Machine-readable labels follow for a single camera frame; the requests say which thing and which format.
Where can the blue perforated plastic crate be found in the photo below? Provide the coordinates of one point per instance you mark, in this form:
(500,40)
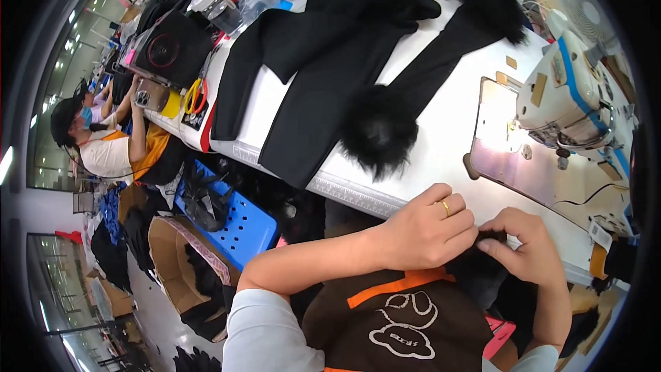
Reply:
(248,227)

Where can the orange and white tag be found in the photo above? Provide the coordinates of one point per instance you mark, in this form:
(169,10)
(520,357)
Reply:
(599,253)

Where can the heap of black fabric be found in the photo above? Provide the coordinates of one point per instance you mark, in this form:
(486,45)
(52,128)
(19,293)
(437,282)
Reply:
(116,253)

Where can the silver sewing machine bed plate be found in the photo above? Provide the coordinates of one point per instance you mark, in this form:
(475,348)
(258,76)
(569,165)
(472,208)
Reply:
(516,165)

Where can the white desk fan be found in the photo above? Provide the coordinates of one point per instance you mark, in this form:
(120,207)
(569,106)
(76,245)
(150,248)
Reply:
(583,8)

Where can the measuring strip on table edge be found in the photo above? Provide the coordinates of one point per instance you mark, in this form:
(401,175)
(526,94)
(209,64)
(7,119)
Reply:
(356,196)

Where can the white sewing machine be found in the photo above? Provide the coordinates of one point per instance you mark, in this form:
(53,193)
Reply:
(573,93)

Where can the smartphone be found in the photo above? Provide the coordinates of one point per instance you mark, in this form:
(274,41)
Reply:
(151,95)

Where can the cardboard box with black fabric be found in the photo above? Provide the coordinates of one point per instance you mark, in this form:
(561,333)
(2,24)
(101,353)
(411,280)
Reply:
(191,274)

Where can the black fabric bundle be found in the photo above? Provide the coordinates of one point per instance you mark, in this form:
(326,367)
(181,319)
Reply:
(206,199)

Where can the person's body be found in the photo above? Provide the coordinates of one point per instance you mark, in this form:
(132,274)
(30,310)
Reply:
(392,330)

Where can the pink tool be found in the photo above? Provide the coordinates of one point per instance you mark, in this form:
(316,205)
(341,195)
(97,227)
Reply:
(500,336)

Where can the clear plastic jar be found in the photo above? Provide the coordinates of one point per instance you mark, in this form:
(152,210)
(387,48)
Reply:
(217,8)

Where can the yellow and red scissors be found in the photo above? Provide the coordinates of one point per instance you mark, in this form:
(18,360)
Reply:
(196,94)

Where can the black fur piece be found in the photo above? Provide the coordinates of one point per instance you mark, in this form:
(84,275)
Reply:
(475,276)

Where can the person's right hand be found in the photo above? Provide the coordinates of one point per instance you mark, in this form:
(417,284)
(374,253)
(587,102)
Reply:
(534,258)

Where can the black garment with fur cuffs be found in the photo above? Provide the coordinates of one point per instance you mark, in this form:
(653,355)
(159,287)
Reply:
(330,72)

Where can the person's left hand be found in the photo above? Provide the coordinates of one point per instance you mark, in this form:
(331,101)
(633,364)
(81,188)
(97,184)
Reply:
(423,232)

